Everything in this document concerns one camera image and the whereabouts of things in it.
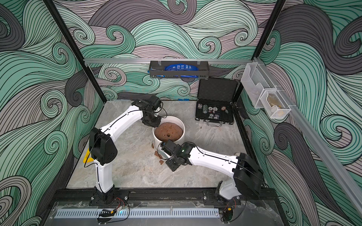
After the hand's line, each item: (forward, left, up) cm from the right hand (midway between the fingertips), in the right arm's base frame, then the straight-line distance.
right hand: (174, 161), depth 79 cm
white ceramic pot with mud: (+21, +2, +4) cm, 21 cm away
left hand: (+22, +10, +8) cm, 25 cm away
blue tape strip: (+59, -9, -8) cm, 61 cm away
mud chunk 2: (+2, +8, -7) cm, 11 cm away
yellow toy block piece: (+3, +53, -4) cm, 53 cm away
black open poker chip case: (+51, -33, -7) cm, 61 cm away
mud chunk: (+7, +11, -7) cm, 15 cm away
